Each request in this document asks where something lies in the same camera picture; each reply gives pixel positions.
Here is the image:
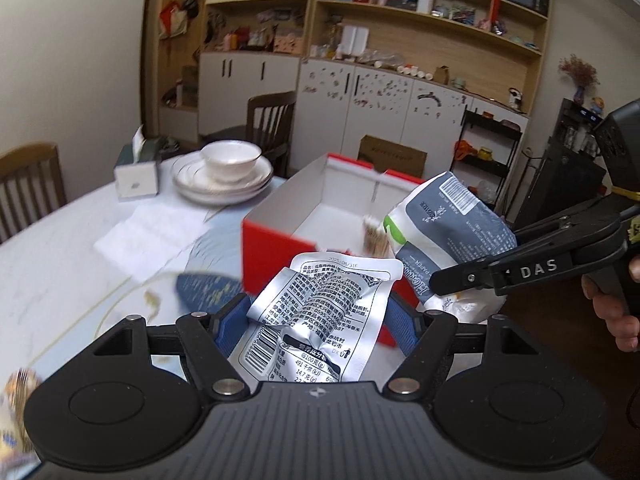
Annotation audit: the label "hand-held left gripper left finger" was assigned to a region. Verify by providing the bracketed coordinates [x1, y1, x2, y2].
[90, 294, 251, 402]

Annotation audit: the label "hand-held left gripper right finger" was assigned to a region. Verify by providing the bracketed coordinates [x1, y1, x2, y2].
[382, 290, 538, 396]

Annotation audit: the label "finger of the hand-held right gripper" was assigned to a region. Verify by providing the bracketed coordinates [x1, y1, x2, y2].
[512, 206, 622, 249]
[430, 224, 624, 298]

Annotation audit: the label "silver foil packet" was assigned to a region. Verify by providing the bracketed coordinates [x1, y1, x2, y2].
[239, 252, 402, 383]

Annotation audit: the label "red cardboard box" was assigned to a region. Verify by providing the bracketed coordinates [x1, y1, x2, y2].
[241, 153, 436, 348]

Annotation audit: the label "cotton swab pack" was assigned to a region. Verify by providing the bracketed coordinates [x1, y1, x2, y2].
[361, 216, 396, 257]

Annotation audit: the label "blue grey tissue pack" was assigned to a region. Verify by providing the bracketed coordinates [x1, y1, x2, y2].
[384, 171, 518, 321]

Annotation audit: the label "person's right hand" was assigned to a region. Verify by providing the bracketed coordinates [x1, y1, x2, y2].
[581, 255, 640, 353]

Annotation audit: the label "black tall stand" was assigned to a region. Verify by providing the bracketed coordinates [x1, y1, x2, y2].
[520, 97, 621, 226]

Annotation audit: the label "dried flowers in vase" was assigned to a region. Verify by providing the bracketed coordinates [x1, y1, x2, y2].
[559, 55, 600, 106]

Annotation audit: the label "black metal rack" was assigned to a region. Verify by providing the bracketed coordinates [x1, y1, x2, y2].
[452, 107, 523, 211]

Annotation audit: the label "white paper napkin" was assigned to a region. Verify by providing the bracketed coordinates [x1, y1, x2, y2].
[94, 200, 211, 283]

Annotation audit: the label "white ceramic plate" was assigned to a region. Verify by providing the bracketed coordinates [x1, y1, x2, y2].
[171, 152, 274, 196]
[175, 175, 275, 205]

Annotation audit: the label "white ceramic bowl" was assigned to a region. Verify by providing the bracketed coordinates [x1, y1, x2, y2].
[200, 141, 263, 184]

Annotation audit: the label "brown cardboard box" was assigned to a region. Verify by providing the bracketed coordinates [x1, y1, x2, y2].
[358, 135, 428, 179]

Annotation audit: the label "green white tissue box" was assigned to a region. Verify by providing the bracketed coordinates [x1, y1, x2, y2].
[113, 125, 162, 201]

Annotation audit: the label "dark wooden chair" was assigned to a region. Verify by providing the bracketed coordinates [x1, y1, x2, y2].
[200, 91, 297, 178]

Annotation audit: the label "brown wooden slatted chair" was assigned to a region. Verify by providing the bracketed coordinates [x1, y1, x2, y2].
[0, 143, 68, 243]

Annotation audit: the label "hanging bags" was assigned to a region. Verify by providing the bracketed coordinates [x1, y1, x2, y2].
[159, 0, 200, 40]

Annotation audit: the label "wooden wall cabinet unit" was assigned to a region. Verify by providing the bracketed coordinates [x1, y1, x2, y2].
[150, 0, 551, 176]

